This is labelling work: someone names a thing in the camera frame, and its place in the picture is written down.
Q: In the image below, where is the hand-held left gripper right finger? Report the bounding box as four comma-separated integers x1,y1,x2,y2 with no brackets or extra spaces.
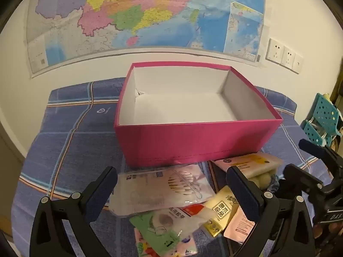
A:
226,165,315,257

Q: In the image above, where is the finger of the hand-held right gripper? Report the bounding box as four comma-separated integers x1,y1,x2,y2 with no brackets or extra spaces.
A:
283,164,326,194
298,139,343,172

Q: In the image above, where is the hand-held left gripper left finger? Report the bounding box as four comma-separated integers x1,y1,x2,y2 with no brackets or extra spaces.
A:
29,166,118,257

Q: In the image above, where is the pink yellow wipes packet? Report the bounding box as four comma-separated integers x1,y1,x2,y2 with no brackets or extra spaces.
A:
213,152,285,179

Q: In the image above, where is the yellow tissue packet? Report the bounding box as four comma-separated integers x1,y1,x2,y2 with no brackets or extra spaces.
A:
202,186,241,239

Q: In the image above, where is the pale pink packet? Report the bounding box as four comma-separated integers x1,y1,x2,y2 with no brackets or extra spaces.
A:
223,206,257,245

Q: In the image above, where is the clear cotton swab packet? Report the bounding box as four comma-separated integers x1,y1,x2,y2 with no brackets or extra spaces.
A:
108,164,216,217

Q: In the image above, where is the red label tape packet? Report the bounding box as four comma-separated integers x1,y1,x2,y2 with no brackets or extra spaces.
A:
179,203,215,236

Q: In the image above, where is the green face mask packet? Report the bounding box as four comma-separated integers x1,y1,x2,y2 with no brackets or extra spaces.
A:
129,209,198,250

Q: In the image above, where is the floral printed packet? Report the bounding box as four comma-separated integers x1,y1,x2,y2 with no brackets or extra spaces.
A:
134,227,199,257

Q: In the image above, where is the pink cardboard box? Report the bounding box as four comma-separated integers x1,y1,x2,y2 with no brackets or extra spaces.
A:
114,61,284,168

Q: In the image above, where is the teal plastic basket rack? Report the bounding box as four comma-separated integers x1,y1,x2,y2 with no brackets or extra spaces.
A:
300,93,343,147

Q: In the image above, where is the blue plaid cloth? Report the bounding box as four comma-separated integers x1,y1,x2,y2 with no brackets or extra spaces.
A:
11,77,333,257

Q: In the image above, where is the white wall switch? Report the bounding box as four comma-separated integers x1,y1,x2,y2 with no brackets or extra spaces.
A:
292,54,304,74

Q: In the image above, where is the white wall socket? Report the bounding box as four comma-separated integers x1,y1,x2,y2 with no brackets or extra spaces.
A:
266,38,285,63
281,45,296,67

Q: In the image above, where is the colourful wall map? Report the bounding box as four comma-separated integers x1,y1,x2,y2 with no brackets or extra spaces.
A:
24,0,268,79

